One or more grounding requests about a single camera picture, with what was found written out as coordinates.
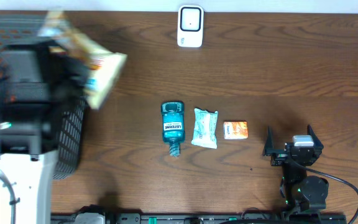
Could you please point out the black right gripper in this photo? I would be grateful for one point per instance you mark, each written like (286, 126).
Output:
(268, 149)

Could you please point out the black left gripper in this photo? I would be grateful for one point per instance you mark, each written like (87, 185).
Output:
(63, 54)

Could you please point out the yellow snack bag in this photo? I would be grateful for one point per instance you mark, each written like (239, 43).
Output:
(102, 67)

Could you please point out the small orange packet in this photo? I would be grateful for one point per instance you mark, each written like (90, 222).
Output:
(235, 130)

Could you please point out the white wet wipes pack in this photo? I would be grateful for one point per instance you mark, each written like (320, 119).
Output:
(204, 133)

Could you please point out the blue mouthwash bottle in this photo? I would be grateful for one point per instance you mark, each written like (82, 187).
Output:
(173, 128)

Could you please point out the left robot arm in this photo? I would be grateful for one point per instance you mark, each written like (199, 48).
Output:
(41, 116)

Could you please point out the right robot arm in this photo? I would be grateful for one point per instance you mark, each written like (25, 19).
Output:
(304, 194)

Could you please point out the white barcode scanner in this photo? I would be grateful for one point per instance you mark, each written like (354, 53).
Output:
(190, 26)

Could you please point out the grey plastic shopping basket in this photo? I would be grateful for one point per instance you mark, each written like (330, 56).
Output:
(14, 27)

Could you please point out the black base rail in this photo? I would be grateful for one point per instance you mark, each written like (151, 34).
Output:
(97, 214)

